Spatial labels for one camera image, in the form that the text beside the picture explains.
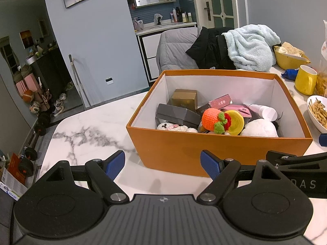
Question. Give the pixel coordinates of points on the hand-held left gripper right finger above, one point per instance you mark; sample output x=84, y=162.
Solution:
x=210, y=165

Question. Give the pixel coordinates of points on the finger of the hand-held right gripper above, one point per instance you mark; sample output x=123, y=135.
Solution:
x=323, y=139
x=306, y=159

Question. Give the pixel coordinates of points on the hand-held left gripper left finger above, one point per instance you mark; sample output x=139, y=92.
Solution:
x=116, y=165

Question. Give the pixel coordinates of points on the orange storage box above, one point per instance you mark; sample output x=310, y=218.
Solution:
x=178, y=153

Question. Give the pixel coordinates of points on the orange crochet fruit toy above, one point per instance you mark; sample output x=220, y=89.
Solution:
x=210, y=118

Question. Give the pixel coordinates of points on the yellow round lid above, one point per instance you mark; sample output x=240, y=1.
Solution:
x=236, y=122

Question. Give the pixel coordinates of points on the white crochet rabbit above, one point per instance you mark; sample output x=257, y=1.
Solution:
x=173, y=127

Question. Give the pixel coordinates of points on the white striped plush toy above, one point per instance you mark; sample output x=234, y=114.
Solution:
x=258, y=129

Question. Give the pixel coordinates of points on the dark grey box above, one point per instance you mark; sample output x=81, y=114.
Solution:
x=176, y=114

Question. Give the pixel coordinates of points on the white hand cream tube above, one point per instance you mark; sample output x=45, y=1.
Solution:
x=265, y=112

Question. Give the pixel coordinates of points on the illustrated card box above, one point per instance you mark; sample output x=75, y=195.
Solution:
x=219, y=103

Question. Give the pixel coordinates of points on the pink snap wallet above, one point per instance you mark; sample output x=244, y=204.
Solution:
x=242, y=109

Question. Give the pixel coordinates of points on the small brown cardboard box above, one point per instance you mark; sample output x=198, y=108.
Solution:
x=184, y=102

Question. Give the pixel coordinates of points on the white oval bowl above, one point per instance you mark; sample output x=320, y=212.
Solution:
x=315, y=117

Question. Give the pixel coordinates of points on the shredded potato strips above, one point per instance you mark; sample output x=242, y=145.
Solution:
x=319, y=111

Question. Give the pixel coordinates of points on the clear bag of chips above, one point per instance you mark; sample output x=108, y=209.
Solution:
x=322, y=81

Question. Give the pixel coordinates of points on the yellow mug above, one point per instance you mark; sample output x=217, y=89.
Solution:
x=305, y=81

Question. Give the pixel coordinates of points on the blue wrapper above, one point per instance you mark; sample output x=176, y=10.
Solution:
x=290, y=74

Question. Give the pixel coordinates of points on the pair of sneakers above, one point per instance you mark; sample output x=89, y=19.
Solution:
x=59, y=104

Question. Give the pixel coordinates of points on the yellow bowl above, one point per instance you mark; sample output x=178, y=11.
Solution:
x=286, y=61

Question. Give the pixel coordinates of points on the black dumbbell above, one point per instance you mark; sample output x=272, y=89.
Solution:
x=28, y=164

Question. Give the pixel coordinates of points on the crumpled beige paper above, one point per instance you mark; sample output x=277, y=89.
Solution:
x=291, y=49

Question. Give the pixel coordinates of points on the patterned ball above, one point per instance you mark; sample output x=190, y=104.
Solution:
x=35, y=107

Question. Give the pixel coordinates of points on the white printed bag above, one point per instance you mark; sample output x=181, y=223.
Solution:
x=324, y=38

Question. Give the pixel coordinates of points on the cardboard box on floor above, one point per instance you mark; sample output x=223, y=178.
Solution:
x=12, y=181

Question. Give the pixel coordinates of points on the dark sideboard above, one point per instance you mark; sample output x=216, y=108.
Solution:
x=51, y=76

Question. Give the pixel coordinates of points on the basketball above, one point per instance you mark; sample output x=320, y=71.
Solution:
x=28, y=95

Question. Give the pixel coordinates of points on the black jacket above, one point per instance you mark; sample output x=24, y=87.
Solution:
x=209, y=51

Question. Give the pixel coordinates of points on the light blue fleece blanket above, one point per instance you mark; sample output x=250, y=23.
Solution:
x=253, y=48

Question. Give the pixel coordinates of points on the white vanity cabinet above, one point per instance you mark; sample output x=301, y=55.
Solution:
x=149, y=53

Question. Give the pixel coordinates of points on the grey down jacket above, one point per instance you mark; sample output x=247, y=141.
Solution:
x=173, y=48

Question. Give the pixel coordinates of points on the row of toiletry bottles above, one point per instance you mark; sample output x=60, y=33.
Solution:
x=181, y=15

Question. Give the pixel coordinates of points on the white glazed door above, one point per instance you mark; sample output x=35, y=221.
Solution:
x=219, y=2

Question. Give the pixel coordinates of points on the white wall socket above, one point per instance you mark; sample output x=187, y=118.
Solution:
x=109, y=81

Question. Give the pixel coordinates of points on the small orange wall picture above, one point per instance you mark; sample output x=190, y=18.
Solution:
x=26, y=39

